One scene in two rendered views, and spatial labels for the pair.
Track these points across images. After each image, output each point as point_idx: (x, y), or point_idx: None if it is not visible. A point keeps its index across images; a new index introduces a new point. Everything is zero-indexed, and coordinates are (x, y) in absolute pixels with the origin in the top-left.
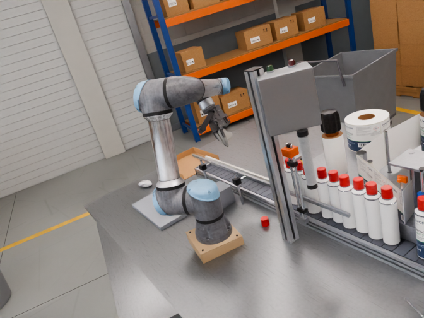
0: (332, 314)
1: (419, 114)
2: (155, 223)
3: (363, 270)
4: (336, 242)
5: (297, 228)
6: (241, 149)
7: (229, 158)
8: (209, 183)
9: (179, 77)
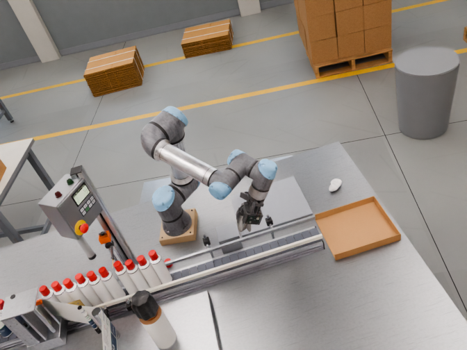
0: (71, 267)
1: None
2: (239, 193)
3: None
4: None
5: None
6: (354, 292)
7: (333, 271)
8: (160, 199)
9: (144, 130)
